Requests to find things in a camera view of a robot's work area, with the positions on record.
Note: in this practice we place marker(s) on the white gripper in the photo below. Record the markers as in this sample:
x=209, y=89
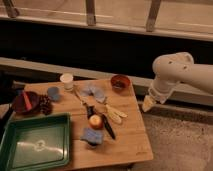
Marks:
x=151, y=99

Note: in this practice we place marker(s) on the dark red bowl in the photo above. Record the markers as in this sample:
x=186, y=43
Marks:
x=25, y=102

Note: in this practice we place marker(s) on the orange apple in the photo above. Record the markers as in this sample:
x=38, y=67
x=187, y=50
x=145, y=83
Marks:
x=95, y=121

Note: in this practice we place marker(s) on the cream wooden utensil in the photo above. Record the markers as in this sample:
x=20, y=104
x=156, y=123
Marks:
x=115, y=115

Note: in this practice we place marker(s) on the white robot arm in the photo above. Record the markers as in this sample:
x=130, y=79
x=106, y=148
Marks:
x=170, y=70

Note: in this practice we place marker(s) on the dark grape bunch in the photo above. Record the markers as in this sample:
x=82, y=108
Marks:
x=45, y=104

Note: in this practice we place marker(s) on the white paper cup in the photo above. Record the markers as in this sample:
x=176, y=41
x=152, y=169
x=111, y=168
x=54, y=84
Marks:
x=67, y=80

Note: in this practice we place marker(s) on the green plastic tray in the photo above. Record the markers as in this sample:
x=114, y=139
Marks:
x=36, y=144

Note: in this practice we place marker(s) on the light blue cloth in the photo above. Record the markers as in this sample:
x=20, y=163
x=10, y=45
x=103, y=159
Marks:
x=96, y=92

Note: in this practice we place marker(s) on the brown ceramic bowl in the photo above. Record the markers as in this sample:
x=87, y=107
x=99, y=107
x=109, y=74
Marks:
x=119, y=82

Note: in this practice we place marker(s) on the wooden table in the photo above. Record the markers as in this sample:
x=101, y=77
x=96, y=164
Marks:
x=131, y=144

